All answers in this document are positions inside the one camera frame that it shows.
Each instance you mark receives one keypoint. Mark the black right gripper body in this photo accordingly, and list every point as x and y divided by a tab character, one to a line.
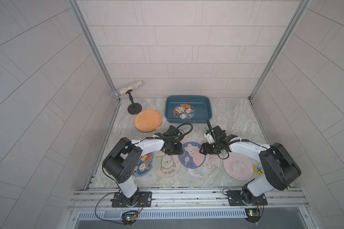
211	149

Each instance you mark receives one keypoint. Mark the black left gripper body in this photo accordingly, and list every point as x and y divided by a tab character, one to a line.
174	149

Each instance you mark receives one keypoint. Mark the cream sheep round coaster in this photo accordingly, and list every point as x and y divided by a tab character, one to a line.
165	165

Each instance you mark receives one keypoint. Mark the white doodle flower coaster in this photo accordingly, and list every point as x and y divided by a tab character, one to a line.
213	162

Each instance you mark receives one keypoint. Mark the purple bunny round coaster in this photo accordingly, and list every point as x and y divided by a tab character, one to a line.
191	156

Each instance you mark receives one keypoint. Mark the pink unicorn round coaster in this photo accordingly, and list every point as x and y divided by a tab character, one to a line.
238	166

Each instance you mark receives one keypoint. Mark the blue denim bunny coaster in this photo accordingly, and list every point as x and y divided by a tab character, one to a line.
184	111

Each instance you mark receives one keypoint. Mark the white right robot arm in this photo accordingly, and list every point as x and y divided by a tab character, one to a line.
263	167

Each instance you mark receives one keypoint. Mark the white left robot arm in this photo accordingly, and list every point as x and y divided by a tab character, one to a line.
129	156

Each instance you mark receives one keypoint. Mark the teal plastic storage box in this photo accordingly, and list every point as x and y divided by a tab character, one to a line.
201	104

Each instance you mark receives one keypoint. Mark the blue toast cartoon coaster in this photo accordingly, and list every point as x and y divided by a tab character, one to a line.
144	165

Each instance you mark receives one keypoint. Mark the orange round coaster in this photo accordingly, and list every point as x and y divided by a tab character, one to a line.
147	120

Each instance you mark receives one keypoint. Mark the small yellow sticker coaster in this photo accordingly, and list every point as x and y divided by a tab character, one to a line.
258	169

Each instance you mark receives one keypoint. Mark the black microphone stand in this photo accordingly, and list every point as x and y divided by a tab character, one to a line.
134	108

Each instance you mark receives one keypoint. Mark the glitter microphone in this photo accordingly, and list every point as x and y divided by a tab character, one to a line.
116	94

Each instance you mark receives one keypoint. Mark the right green circuit board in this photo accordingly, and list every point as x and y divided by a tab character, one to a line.
253	215

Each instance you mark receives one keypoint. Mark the green circuit board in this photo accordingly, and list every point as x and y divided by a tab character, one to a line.
253	215
129	217

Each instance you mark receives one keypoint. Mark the left green circuit board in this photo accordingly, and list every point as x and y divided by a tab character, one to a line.
129	217

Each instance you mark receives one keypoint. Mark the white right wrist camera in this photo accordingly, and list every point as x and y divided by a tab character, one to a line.
208	136

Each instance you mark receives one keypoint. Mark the aluminium front rail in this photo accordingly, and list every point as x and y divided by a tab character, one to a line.
179	203

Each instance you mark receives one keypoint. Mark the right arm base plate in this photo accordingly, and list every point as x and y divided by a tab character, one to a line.
244	198

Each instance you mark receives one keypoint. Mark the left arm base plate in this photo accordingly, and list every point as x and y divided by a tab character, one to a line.
139	199

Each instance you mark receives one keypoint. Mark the aluminium corner frame post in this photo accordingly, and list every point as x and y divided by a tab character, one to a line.
298	14

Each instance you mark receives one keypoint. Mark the left aluminium corner post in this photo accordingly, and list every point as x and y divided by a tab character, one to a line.
90	41

